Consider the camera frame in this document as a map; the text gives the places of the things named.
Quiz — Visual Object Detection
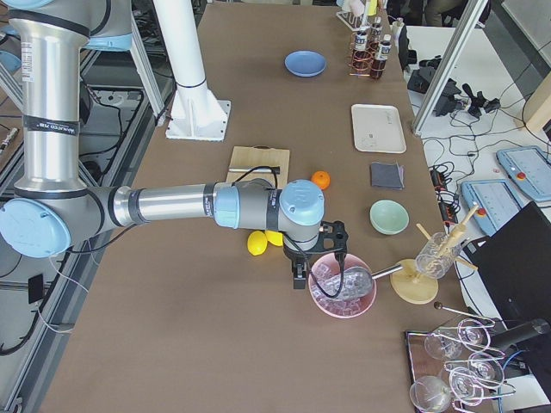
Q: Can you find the grey folded cloth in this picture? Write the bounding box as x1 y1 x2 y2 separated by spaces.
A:
370 162 404 190

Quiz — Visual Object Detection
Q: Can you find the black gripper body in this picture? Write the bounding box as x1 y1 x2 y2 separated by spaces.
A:
282 221 348 289

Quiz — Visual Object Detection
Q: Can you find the cream rectangular tray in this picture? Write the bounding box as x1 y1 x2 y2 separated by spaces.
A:
351 103 406 154

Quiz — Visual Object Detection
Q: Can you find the metal scoop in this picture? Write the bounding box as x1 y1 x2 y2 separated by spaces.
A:
337 264 403 299

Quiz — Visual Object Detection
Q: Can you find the black power strip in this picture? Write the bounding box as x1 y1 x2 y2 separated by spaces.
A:
430 167 461 225

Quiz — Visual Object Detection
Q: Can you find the copper wire bottle rack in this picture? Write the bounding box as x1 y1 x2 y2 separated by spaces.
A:
348 32 384 79

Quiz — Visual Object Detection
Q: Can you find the dark drink bottle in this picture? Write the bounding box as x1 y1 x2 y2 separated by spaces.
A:
369 16 382 50
352 26 369 70
370 34 392 79

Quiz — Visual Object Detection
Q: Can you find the yellow lemon left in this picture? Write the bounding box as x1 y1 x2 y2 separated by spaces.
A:
247 231 268 256

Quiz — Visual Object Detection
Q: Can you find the clear glass mug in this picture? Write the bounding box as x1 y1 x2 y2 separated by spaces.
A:
415 232 461 280

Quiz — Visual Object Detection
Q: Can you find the blue plate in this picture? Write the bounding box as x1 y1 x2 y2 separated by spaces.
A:
284 50 326 77

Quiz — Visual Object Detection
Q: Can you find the mint green bowl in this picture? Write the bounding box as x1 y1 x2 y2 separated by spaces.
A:
369 200 410 235

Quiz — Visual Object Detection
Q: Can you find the orange fruit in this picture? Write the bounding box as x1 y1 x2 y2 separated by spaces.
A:
311 170 331 190

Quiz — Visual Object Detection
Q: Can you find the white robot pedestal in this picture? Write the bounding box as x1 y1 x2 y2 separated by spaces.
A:
154 0 231 142

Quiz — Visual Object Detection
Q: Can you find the wooden cutting board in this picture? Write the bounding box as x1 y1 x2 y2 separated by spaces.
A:
226 146 290 189

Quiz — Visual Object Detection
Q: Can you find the blue teach pendant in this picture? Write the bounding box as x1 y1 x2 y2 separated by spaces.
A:
496 145 550 202
461 179 525 236

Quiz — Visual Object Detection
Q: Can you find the pink bowl of ice cubes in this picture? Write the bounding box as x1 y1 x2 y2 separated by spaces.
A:
308 253 377 318

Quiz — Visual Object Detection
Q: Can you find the wooden cup tree stand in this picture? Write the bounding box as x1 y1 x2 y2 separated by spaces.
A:
390 203 478 305

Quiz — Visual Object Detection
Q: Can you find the black handled knife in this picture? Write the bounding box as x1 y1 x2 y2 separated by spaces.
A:
228 165 281 175

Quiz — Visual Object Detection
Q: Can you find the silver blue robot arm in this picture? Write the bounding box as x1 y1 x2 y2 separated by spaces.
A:
1 1 348 289

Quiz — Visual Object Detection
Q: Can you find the yellow lemon right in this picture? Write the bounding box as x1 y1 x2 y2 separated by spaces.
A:
264 230 283 247

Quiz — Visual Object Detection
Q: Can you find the wine glass rack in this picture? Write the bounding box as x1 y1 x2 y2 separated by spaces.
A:
405 301 516 412

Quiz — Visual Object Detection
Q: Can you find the yellow lemon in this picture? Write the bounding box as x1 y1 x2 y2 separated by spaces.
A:
247 231 268 256
264 230 283 247

